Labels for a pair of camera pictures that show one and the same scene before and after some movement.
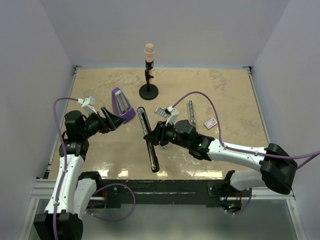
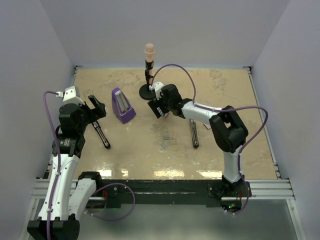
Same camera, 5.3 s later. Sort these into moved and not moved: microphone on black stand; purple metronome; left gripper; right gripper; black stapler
Moved: black stapler; right gripper; left gripper
Not moved: purple metronome; microphone on black stand
